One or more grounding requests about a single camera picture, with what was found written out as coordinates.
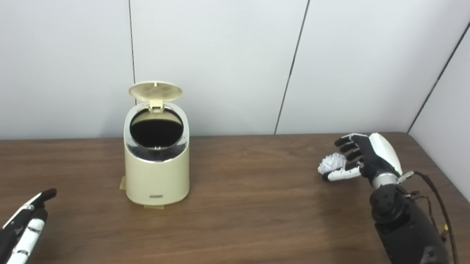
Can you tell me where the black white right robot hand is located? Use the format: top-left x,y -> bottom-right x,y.
316,124 -> 409,194

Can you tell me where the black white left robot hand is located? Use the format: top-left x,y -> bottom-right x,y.
0,179 -> 58,264

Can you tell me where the white paper ball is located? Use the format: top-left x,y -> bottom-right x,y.
317,150 -> 348,179

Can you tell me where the cream-colored bin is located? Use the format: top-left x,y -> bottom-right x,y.
110,76 -> 207,214

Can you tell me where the round cream bin lid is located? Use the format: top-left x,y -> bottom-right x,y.
126,76 -> 185,116

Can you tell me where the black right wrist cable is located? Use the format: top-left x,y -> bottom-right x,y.
394,170 -> 470,264

